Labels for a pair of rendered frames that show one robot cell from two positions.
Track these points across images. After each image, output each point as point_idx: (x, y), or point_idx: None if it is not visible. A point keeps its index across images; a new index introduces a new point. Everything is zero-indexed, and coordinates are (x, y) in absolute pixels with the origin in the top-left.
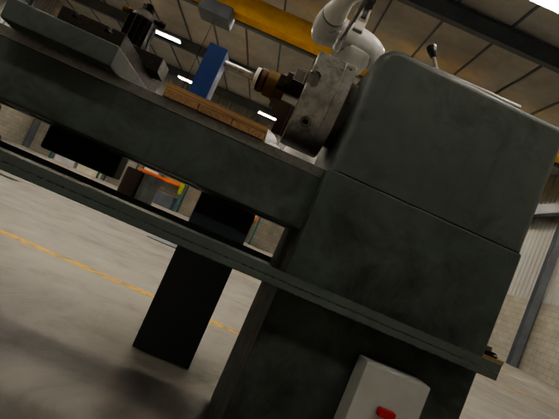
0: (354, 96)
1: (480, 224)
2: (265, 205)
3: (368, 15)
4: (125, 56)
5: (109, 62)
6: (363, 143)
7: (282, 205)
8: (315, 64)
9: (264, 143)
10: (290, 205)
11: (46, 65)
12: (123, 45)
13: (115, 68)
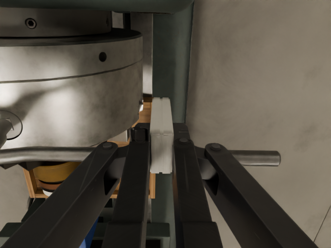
0: (96, 13)
1: None
2: (152, 54)
3: (172, 126)
4: (150, 236)
5: (169, 225)
6: None
7: (152, 41)
8: (132, 124)
9: (151, 93)
10: (152, 33)
11: None
12: (156, 244)
13: (159, 224)
